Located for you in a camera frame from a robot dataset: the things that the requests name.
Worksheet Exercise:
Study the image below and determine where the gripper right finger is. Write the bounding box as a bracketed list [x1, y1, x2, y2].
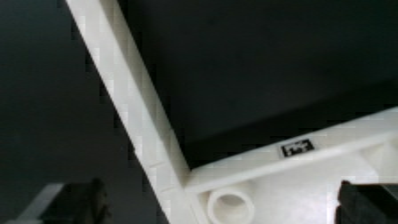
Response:
[336, 181, 398, 224]

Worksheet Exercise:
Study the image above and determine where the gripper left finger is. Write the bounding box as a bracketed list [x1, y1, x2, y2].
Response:
[14, 178, 112, 224]

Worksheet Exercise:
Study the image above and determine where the white square table top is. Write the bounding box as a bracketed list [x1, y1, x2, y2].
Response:
[185, 107, 398, 224]

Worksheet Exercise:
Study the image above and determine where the white U-shaped obstacle fence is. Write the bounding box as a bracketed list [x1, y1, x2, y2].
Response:
[66, 0, 210, 224]

